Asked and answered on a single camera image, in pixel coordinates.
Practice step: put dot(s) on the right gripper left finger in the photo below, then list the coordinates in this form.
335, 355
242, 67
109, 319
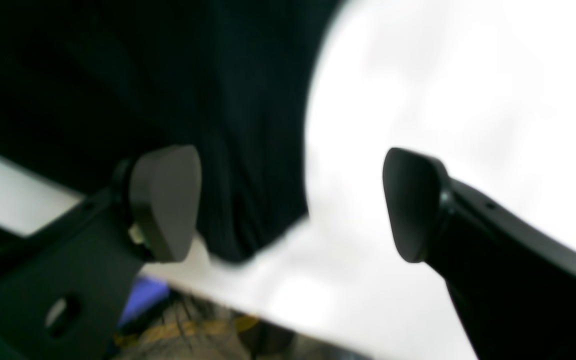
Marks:
63, 290

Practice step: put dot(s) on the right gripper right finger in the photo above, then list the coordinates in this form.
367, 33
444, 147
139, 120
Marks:
512, 286

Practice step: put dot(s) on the black graphic t-shirt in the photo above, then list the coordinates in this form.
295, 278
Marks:
85, 84

